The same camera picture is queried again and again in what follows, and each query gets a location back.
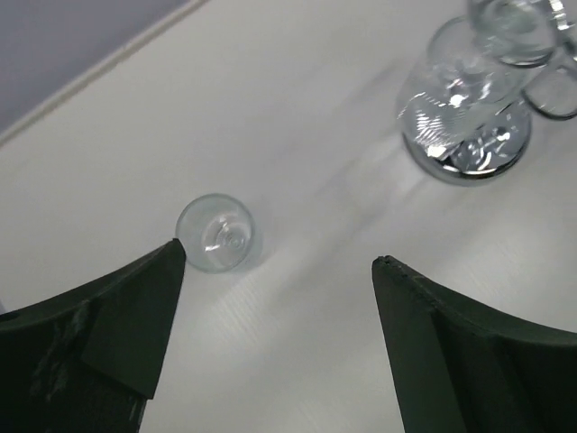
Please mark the chrome wine glass rack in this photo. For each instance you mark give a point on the chrome wine glass rack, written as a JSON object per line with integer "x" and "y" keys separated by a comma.
{"x": 466, "y": 117}

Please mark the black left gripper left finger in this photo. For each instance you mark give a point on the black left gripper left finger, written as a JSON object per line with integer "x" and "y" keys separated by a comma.
{"x": 89, "y": 359}

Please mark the clear wine glass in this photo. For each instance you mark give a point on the clear wine glass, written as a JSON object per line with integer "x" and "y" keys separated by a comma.
{"x": 219, "y": 234}
{"x": 517, "y": 33}

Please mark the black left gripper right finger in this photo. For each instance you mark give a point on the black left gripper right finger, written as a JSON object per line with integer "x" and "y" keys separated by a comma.
{"x": 459, "y": 365}

